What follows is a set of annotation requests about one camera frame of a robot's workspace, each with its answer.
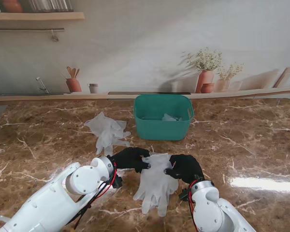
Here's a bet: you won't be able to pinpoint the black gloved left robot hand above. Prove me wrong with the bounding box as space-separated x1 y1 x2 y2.
111 146 152 174

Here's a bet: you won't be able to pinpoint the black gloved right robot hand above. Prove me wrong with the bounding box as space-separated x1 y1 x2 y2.
163 154 205 184

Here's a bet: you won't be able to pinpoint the teal plastic basket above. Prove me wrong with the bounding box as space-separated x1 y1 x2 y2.
133 94 194 142

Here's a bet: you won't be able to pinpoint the small round terracotta pot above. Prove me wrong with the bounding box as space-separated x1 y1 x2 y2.
200 83 215 94

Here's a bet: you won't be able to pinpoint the tall terracotta vase with plant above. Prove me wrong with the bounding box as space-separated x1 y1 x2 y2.
181 47 223 94

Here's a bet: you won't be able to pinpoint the glass vase with flowers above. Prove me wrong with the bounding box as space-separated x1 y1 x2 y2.
215 62 244 92

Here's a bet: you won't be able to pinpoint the long wooden ledge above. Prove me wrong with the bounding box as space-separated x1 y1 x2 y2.
0 85 290 106

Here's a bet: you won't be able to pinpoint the terracotta utensil pot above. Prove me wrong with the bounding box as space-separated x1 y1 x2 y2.
65 66 83 93

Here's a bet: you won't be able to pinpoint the metal faucet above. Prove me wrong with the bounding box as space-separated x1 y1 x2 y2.
36 76 50 94

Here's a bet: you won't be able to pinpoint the row of glass jars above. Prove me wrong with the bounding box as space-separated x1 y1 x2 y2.
29 0 74 13

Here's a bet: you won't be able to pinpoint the terracotta pot on shelf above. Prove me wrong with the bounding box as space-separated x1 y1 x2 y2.
2 0 23 13

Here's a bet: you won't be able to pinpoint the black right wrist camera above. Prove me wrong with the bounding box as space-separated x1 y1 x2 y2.
178 189 190 201

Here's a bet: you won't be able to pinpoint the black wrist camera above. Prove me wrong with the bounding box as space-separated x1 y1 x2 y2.
178 189 190 201
112 176 123 189

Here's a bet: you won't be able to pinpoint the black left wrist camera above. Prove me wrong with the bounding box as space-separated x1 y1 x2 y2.
112 176 123 189

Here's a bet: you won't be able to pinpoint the red black right arm cables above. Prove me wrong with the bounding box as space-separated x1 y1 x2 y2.
187 180 201 232

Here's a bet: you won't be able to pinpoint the red black arm cables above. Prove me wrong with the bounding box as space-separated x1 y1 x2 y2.
187 180 201 232
65 161 118 230

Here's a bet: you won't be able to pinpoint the red black left arm cables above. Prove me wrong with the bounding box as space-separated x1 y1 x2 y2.
65 161 118 230

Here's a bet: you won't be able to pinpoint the metal wall rail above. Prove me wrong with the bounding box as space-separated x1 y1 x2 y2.
0 28 65 31

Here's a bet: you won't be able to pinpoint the wooden wall shelf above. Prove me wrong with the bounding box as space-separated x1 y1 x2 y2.
0 12 85 21

